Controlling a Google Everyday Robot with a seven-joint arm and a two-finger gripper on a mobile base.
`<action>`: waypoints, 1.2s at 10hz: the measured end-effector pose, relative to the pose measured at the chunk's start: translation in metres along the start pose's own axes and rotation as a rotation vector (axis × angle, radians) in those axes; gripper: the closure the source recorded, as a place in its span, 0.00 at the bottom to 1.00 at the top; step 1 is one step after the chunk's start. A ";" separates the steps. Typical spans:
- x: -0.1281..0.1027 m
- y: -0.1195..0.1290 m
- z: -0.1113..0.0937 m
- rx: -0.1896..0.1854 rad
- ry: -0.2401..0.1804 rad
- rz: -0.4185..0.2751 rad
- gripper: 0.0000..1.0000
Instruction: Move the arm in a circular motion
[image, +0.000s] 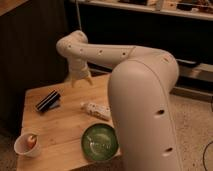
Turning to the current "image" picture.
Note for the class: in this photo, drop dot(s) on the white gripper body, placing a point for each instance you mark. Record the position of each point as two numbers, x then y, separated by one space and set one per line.
78 73

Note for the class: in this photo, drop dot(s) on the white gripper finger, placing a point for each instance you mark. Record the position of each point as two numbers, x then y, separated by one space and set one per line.
73 81
89 80

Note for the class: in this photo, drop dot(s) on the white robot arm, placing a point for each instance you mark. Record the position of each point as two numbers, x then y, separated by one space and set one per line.
138 96

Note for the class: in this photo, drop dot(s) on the black rectangular box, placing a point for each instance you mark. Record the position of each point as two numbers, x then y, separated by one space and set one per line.
49 102

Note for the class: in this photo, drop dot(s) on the small wooden table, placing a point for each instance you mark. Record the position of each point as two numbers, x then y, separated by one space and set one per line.
59 130

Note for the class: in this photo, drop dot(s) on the white plastic bottle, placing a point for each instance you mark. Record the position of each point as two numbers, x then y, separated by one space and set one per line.
96 110

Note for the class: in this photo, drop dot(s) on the green bowl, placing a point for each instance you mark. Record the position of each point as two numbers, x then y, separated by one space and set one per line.
99 142

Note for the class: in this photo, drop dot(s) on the metal pole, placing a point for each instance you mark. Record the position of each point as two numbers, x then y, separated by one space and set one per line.
78 15

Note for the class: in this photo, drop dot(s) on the orange item in cup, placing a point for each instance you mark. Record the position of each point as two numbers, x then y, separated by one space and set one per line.
31 140

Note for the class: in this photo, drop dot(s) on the white paper cup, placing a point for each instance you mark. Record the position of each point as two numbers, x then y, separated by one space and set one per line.
21 146

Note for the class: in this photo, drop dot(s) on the grey metal beam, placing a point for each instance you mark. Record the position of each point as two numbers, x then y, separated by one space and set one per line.
196 70

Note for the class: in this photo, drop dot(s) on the wooden shelf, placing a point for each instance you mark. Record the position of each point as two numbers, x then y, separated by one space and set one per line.
147 9

